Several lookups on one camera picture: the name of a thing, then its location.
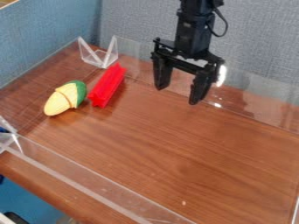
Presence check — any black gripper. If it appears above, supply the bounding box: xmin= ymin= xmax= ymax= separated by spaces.
xmin=151 ymin=38 xmax=226 ymax=105

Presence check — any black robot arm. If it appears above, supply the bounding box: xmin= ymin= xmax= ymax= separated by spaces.
xmin=151 ymin=0 xmax=230 ymax=105

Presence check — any red plastic block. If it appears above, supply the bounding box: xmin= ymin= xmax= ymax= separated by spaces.
xmin=88 ymin=63 xmax=127 ymax=108

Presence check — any yellow green toy corn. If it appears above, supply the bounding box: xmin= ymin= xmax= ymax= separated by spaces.
xmin=43 ymin=80 xmax=87 ymax=116

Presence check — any clear acrylic corner bracket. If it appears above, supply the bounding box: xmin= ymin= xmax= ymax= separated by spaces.
xmin=77 ymin=37 xmax=117 ymax=69

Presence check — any clear acrylic back wall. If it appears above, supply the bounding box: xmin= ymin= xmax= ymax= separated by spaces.
xmin=116 ymin=37 xmax=299 ymax=135

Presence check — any clear acrylic wall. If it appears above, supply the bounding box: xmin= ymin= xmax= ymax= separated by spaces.
xmin=8 ymin=135 xmax=196 ymax=224
xmin=116 ymin=37 xmax=299 ymax=135

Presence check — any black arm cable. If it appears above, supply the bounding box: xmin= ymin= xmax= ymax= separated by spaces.
xmin=205 ymin=7 xmax=230 ymax=38

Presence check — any clear acrylic front wall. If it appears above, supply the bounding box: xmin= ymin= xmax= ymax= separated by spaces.
xmin=8 ymin=135 xmax=196 ymax=224

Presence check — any clear acrylic front bracket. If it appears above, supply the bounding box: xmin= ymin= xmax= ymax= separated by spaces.
xmin=0 ymin=116 xmax=24 ymax=154

